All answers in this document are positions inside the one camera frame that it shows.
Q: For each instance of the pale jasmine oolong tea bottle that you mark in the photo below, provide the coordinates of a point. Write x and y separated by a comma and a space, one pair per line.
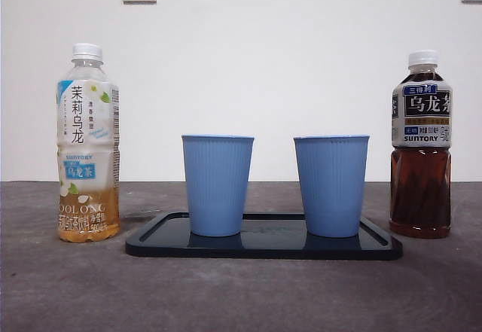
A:
88, 196

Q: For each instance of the dark oolong tea bottle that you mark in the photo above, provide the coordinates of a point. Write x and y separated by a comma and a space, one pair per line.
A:
420, 189

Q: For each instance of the blue ribbed cup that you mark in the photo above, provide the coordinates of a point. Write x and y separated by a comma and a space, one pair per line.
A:
331, 189
216, 189

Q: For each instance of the dark blue tray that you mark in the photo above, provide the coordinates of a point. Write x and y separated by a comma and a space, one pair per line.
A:
271, 247

